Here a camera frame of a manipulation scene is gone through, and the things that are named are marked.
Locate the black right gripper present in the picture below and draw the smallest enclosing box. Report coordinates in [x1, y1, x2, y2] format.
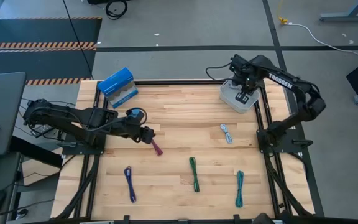
[232, 67, 260, 105]

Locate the white plastic bin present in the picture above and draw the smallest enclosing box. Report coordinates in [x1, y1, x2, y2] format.
[219, 78, 260, 114]

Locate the white USB-C cable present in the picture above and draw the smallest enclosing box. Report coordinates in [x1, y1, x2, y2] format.
[219, 124, 234, 145]

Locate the navy blue USB-C cable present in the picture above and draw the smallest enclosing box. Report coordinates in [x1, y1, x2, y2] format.
[124, 166, 137, 203]

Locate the green braided USB-C cable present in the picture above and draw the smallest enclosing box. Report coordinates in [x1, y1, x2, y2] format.
[188, 156, 200, 193]

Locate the teal braided USB-C cable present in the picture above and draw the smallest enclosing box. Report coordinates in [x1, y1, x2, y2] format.
[235, 170, 245, 208]

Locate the blue DualShock controller box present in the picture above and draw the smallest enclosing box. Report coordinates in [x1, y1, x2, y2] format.
[97, 67, 139, 110]

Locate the grey desk leg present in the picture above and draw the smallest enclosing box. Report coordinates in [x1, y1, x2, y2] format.
[319, 0, 358, 23]

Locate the dark grey desk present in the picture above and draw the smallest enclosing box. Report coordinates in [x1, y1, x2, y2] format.
[0, 72, 27, 158]

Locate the black hazard-striped floor mat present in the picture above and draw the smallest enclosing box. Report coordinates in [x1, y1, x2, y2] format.
[0, 17, 103, 86]

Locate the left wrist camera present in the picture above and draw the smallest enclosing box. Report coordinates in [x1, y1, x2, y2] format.
[126, 108, 145, 124]

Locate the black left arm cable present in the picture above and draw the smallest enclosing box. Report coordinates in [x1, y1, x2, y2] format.
[85, 107, 148, 133]

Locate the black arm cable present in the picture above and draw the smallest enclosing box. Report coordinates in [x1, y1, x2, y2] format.
[85, 107, 148, 133]
[205, 63, 233, 82]

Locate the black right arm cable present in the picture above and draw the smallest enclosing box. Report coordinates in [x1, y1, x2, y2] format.
[205, 63, 233, 82]

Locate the black aluminium table frame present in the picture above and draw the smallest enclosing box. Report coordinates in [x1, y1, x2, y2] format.
[51, 78, 324, 224]

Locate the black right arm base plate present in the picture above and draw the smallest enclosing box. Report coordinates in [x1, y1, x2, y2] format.
[256, 128, 314, 154]

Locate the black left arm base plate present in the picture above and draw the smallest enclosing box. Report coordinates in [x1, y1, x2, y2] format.
[61, 141, 105, 156]

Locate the yellow cable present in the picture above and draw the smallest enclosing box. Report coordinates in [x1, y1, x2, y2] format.
[276, 0, 290, 26]

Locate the white floor cable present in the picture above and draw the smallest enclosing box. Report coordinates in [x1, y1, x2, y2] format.
[286, 22, 358, 64]

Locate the thin black floor cable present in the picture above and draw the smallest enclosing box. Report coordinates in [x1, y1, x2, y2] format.
[62, 0, 94, 80]

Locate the black coiled floor cable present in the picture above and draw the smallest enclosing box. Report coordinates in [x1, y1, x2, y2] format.
[104, 0, 129, 21]

